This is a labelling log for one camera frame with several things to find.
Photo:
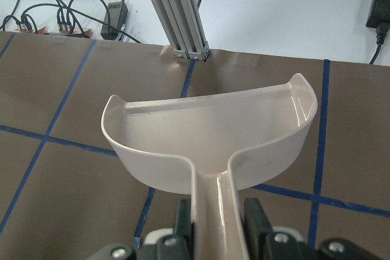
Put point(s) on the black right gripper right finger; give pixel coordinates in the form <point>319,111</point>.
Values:
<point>256,227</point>

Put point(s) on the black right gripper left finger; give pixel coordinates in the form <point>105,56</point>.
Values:
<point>183,226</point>

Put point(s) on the beige plastic dustpan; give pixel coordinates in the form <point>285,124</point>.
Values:
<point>210,147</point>

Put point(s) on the black power adapter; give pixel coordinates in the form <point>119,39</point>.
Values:
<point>378,13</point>

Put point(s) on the aluminium frame post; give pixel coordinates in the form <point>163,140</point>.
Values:
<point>182,25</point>

